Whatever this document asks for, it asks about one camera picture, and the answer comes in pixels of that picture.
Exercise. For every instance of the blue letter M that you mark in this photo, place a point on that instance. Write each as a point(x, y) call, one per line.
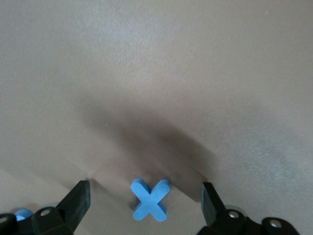
point(23, 215)

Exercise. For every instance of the blue letter X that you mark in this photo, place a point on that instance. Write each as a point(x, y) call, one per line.
point(150, 200)

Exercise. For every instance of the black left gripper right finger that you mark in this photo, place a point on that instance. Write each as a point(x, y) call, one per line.
point(215, 210)

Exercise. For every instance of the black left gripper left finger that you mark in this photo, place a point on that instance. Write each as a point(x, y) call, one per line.
point(73, 203)

